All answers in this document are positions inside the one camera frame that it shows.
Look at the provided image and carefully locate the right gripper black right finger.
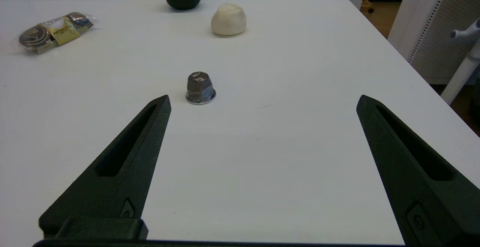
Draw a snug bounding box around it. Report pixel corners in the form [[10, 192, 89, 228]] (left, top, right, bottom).
[[356, 95, 480, 247]]

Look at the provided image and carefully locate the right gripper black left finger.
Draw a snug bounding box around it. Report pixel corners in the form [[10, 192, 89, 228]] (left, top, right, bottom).
[[39, 95, 172, 240]]

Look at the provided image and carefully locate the white desk leg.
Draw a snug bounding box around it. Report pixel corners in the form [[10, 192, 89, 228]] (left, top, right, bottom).
[[441, 39, 480, 105]]

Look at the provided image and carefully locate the brown coffee capsule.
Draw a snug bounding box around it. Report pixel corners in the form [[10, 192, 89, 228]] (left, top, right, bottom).
[[185, 71, 216, 105]]

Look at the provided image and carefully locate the white pegboard panel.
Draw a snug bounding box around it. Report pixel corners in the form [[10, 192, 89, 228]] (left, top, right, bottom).
[[387, 0, 480, 85]]

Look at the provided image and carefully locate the white steamed bun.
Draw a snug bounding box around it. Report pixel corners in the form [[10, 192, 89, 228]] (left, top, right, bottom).
[[210, 3, 248, 36]]

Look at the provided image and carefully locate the white desk crank handle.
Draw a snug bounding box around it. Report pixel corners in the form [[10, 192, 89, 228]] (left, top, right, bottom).
[[450, 18, 480, 39]]

